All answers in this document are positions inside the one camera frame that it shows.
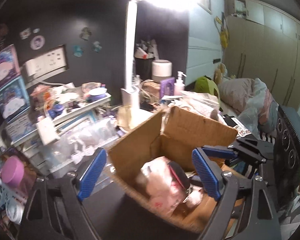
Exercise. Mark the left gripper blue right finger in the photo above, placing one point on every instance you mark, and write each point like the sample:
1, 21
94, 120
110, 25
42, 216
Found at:
209, 173

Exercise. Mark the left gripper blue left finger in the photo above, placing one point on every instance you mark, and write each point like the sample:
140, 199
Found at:
89, 172

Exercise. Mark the pink tissue pack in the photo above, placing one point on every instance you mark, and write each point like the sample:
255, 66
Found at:
165, 193

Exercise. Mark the black round sponge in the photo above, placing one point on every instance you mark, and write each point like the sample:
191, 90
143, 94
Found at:
179, 175

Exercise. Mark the clear gift bag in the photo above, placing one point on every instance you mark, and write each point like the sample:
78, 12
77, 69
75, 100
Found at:
78, 140

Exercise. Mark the white power adapter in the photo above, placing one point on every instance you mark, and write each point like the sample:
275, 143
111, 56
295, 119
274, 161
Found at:
47, 131

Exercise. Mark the cardboard box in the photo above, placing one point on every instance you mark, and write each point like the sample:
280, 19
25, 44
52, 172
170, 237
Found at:
184, 131

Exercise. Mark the white small desk shelf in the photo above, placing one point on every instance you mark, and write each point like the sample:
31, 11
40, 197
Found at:
23, 129

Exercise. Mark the pink water bottle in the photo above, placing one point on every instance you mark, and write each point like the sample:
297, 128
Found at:
17, 178

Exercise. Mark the white plastic tub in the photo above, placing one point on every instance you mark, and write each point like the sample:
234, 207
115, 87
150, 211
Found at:
14, 210

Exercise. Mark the green plush toy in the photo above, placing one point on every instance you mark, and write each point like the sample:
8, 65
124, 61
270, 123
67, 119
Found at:
205, 85

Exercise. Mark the pump bottle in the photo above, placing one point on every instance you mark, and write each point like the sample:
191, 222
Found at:
179, 85

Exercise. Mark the beige wardrobe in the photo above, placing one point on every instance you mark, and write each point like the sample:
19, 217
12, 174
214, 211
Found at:
264, 42

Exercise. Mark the blue cinnamoroll box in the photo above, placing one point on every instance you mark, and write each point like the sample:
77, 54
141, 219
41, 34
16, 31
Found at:
14, 99

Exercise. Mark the white cylinder humidifier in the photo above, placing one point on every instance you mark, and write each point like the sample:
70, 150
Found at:
161, 69

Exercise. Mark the black pen holder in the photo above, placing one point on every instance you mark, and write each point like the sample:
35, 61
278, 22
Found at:
143, 68

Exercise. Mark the yellow hanging plush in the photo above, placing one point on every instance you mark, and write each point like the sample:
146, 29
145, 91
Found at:
223, 32

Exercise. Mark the purple cinnamoroll box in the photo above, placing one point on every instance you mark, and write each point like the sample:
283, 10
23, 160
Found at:
9, 65

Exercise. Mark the white desk lamp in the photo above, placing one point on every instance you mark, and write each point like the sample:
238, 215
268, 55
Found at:
158, 30

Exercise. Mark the white wall socket panel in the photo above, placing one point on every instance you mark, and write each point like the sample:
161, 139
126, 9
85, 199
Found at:
52, 60

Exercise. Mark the round pink wall sticker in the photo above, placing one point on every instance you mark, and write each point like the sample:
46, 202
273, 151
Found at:
37, 42

